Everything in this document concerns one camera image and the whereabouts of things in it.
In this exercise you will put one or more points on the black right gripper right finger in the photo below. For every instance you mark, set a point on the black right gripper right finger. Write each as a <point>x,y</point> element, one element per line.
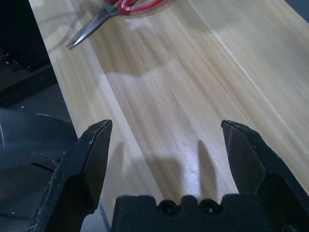
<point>270,174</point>

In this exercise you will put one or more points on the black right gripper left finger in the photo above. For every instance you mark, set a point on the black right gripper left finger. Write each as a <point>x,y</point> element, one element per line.
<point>72,174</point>

